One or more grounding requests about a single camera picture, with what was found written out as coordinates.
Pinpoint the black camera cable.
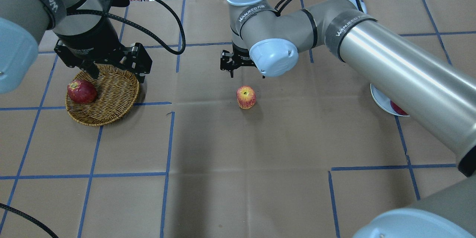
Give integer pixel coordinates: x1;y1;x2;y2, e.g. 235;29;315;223
0;0;186;238

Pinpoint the red apple on plate front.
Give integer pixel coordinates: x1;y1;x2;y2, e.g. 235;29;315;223
390;101;409;116

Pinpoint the woven wicker basket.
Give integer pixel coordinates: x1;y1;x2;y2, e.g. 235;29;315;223
65;64;140;126

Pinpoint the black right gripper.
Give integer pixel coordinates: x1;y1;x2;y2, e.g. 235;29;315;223
220;43;256;78

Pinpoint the light blue plate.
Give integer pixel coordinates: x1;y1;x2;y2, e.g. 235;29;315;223
370;84;408;117

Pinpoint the red yellow apple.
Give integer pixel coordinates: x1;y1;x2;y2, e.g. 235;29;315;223
236;86;256;109

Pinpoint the red apple in basket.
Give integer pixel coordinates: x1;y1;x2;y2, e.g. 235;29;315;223
67;79;97;104

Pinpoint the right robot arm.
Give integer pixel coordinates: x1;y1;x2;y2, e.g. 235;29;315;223
221;0;476;238

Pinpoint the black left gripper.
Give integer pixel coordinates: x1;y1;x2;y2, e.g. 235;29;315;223
54;18;152;84

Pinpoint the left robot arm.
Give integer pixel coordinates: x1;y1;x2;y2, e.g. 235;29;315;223
0;0;152;93

